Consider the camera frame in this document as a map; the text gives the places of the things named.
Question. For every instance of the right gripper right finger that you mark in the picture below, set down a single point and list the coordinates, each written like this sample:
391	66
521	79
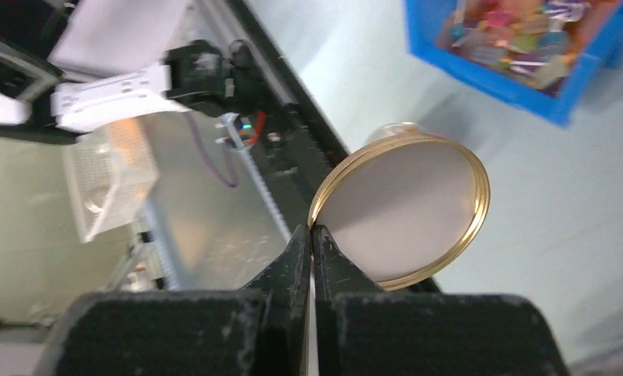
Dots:
335	275

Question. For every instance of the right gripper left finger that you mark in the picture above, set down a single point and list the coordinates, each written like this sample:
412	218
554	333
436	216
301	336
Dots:
285	283

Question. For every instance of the round gold jar lid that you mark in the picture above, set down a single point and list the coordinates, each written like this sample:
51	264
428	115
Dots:
404	207

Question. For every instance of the clear plastic jar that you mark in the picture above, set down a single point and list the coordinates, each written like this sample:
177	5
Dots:
393	129

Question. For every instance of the blue plastic candy bin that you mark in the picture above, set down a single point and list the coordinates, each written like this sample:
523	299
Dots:
538	56

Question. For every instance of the slotted cable duct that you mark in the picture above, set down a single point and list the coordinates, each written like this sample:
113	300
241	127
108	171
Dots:
264	197

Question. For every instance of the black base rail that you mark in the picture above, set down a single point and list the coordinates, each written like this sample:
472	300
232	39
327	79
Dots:
298	147

